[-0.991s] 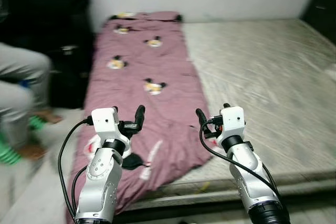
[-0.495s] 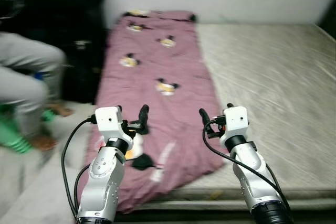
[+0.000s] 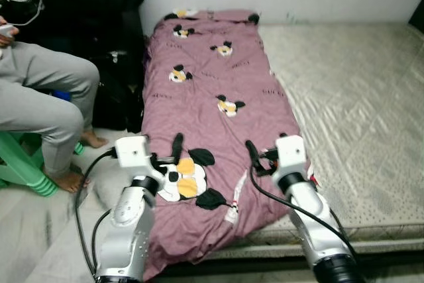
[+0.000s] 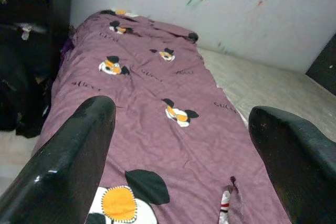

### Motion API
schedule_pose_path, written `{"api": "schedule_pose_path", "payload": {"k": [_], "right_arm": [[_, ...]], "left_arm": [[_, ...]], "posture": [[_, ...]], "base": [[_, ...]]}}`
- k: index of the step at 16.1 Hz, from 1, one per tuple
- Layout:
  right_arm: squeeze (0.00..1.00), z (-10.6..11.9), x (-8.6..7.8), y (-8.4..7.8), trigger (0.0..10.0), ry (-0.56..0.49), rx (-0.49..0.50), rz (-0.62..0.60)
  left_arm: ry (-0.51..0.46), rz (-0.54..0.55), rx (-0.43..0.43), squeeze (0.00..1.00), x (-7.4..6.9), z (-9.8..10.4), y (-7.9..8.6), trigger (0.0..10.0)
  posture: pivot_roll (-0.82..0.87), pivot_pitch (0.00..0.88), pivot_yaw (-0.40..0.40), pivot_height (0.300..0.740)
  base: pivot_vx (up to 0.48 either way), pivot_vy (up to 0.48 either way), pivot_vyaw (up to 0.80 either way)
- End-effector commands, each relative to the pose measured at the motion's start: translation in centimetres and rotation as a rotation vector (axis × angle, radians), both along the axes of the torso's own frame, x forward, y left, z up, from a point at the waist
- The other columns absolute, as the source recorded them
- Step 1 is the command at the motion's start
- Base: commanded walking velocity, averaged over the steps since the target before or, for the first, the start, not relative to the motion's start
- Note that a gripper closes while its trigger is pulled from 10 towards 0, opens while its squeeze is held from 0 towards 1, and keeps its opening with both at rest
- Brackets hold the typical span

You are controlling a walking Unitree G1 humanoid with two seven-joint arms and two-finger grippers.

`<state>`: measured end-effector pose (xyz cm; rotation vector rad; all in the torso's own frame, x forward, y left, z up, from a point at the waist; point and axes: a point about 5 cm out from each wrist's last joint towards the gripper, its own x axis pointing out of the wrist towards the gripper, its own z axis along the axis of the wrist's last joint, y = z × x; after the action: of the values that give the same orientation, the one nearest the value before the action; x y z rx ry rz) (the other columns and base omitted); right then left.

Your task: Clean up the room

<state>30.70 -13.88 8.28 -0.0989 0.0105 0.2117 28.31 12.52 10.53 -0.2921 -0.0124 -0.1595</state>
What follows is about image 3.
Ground person bare hand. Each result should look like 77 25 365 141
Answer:
0 17 19 48

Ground black luggage bag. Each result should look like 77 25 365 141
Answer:
93 8 146 133

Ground purple cartoon print blanket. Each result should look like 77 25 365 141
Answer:
140 8 312 282

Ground white quilted mattress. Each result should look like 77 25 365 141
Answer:
248 23 424 244

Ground green plastic stool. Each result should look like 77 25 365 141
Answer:
0 129 85 198

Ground person in grey trousers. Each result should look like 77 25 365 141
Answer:
0 34 110 194

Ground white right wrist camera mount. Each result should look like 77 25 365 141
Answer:
274 135 308 176

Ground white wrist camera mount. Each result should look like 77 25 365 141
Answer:
274 135 308 176
115 135 152 179

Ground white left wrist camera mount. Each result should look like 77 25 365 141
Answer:
115 135 152 179

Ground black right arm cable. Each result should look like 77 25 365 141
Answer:
248 164 358 257

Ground dark bed frame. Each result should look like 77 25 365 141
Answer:
152 233 424 280

